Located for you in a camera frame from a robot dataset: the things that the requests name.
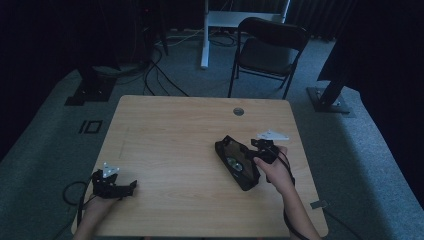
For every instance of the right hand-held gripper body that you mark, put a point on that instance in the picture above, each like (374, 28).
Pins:
(268, 150)

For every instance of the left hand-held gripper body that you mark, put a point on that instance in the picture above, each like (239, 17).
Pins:
(105, 186)

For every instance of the person's left hand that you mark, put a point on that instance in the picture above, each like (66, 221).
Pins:
(98, 206)

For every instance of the person's right hand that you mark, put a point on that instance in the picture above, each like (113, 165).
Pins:
(275, 173)

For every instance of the grey round table grommet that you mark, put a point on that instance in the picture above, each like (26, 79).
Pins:
(238, 111)

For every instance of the grey tape strip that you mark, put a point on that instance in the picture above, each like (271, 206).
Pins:
(318, 204)

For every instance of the black slanted stand with base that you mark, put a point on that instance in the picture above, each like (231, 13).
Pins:
(328, 96)

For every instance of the black folding chair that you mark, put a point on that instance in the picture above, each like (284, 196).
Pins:
(266, 56)

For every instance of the black stand with base plate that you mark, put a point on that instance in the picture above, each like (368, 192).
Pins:
(91, 88)

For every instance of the white metal desk frame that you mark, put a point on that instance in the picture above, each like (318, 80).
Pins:
(213, 20)

